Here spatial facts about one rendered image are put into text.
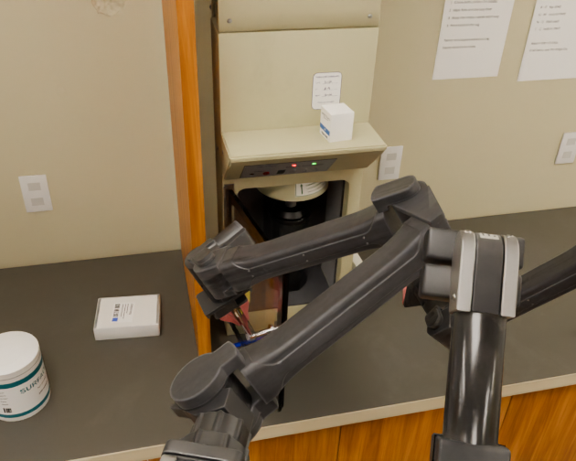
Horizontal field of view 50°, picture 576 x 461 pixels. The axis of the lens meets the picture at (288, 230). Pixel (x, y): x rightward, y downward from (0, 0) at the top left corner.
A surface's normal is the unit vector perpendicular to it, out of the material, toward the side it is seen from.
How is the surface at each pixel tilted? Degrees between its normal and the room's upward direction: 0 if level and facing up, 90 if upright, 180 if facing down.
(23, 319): 1
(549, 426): 90
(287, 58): 90
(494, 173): 90
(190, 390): 33
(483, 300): 44
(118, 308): 0
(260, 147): 0
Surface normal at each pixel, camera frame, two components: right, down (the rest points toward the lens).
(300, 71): 0.23, 0.55
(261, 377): 0.34, 0.26
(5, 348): 0.04, -0.83
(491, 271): -0.09, -0.21
